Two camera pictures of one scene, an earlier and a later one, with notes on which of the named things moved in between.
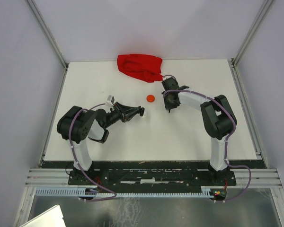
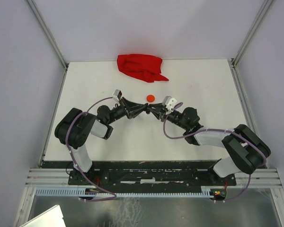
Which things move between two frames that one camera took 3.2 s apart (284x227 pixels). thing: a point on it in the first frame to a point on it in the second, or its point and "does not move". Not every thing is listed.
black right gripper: (168, 106) to (161, 113)
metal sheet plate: (52, 217) does not move
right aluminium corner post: (233, 62) does not move
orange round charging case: (150, 98) does not move
